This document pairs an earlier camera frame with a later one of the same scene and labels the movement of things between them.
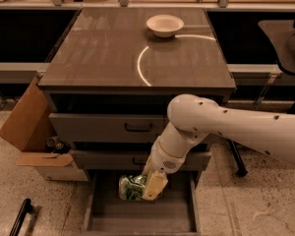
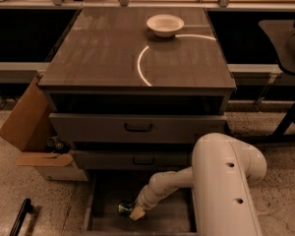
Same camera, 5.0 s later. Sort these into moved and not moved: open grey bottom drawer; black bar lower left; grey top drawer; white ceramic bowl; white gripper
Moved: white gripper
Not moved: white ceramic bowl; grey top drawer; black bar lower left; open grey bottom drawer
